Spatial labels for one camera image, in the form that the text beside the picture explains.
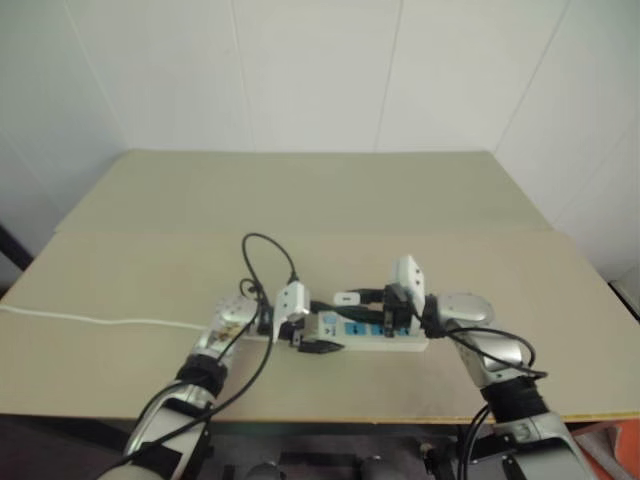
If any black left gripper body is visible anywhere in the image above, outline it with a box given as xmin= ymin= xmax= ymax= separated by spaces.
xmin=277 ymin=315 xmax=309 ymax=348

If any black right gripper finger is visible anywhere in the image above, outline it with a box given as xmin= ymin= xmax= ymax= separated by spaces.
xmin=335 ymin=285 xmax=387 ymax=303
xmin=348 ymin=304 xmax=390 ymax=325

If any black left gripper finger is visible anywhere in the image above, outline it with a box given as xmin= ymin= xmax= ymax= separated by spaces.
xmin=297 ymin=338 xmax=340 ymax=357
xmin=310 ymin=299 xmax=352 ymax=318

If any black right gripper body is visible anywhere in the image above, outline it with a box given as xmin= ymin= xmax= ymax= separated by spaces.
xmin=382 ymin=281 xmax=417 ymax=335

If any white power strip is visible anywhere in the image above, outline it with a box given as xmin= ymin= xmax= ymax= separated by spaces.
xmin=239 ymin=309 xmax=429 ymax=354

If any dark rounded shape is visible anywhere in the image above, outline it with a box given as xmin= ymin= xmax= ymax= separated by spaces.
xmin=248 ymin=459 xmax=282 ymax=480

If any orange object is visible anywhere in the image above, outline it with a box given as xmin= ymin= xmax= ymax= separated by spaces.
xmin=567 ymin=412 xmax=640 ymax=480

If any dark furniture piece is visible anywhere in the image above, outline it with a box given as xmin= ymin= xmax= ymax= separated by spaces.
xmin=0 ymin=219 xmax=37 ymax=297

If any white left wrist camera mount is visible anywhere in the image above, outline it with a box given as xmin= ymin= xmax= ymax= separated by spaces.
xmin=271 ymin=282 xmax=314 ymax=346

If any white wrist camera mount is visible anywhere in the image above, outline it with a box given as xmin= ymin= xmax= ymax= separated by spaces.
xmin=388 ymin=254 xmax=429 ymax=322
xmin=271 ymin=282 xmax=314 ymax=346

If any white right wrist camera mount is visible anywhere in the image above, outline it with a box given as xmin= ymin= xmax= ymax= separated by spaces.
xmin=388 ymin=254 xmax=429 ymax=322

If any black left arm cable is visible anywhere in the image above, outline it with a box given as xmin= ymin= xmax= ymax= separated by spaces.
xmin=122 ymin=232 xmax=302 ymax=459

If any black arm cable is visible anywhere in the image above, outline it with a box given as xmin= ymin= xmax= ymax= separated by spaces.
xmin=122 ymin=232 xmax=302 ymax=459
xmin=424 ymin=319 xmax=550 ymax=480

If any black frame under table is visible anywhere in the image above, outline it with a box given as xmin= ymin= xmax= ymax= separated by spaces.
xmin=222 ymin=433 xmax=484 ymax=480

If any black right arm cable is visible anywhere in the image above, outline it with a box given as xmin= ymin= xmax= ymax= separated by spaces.
xmin=424 ymin=319 xmax=550 ymax=480

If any white power strip cord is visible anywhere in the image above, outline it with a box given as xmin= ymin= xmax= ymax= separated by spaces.
xmin=0 ymin=304 xmax=214 ymax=332

